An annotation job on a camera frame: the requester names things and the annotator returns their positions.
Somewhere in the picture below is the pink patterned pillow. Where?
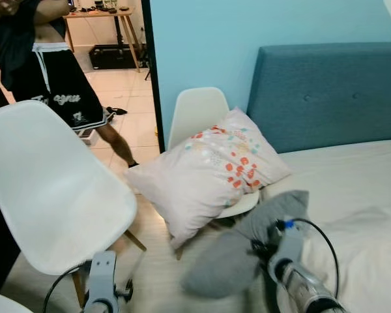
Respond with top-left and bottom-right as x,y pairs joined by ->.
125,108 -> 293,248

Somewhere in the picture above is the white rounded chair edge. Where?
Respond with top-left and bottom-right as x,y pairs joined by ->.
0,290 -> 33,313

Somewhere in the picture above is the large white plastic chair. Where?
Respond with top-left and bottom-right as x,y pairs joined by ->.
0,100 -> 147,307

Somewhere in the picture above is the small white plastic chair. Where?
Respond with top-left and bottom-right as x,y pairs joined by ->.
166,87 -> 263,260

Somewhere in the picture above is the grey cloth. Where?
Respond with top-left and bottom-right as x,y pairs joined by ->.
181,190 -> 310,299

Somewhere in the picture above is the white blanket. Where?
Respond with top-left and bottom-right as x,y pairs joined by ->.
298,206 -> 391,313

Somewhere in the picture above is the bed with white sheet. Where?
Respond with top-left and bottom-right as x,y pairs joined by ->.
261,139 -> 391,313

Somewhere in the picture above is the small white floor item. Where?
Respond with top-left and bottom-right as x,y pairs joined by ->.
78,128 -> 100,145

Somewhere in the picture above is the blue upholstered headboard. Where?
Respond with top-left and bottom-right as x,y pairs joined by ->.
246,42 -> 391,155

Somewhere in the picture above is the person in black shorts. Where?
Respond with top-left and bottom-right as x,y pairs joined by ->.
0,0 -> 139,168

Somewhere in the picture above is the black box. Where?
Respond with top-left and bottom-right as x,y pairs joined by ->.
89,44 -> 139,70

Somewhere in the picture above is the wooden table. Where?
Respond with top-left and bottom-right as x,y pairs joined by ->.
62,5 -> 144,72

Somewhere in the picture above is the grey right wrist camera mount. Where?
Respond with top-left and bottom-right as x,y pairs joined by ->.
274,218 -> 306,261

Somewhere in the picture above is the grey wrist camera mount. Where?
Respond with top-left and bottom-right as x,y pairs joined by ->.
85,251 -> 118,307
274,218 -> 306,261

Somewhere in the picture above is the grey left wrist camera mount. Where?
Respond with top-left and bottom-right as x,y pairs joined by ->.
85,251 -> 118,307

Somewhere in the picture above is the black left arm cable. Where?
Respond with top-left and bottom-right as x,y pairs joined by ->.
42,264 -> 92,313

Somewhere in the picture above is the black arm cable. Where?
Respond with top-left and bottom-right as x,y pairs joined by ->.
283,218 -> 340,301
42,264 -> 92,313

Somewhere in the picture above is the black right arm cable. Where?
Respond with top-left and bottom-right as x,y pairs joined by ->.
283,218 -> 340,301

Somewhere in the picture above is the black door frame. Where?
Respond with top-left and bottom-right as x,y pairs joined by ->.
141,0 -> 165,154

